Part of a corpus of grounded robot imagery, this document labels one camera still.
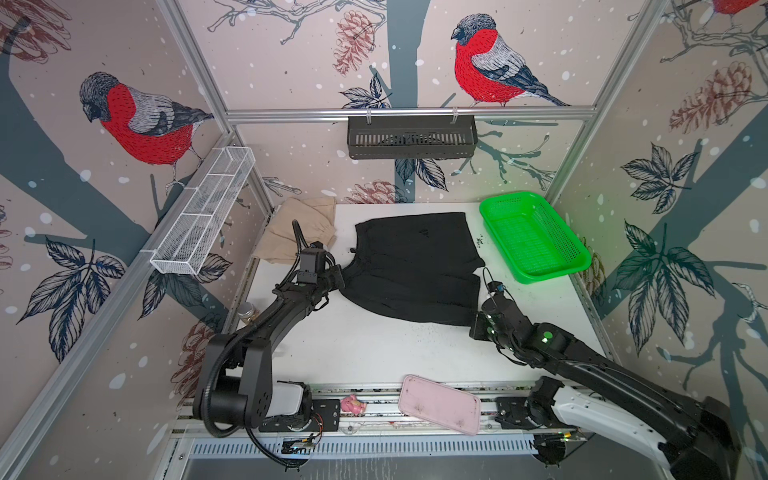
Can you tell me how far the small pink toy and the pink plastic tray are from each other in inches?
3.8

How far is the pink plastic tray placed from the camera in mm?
723

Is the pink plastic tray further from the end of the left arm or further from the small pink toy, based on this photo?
the end of the left arm

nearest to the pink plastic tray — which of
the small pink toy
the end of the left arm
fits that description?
the small pink toy

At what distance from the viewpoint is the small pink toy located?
741 millimetres
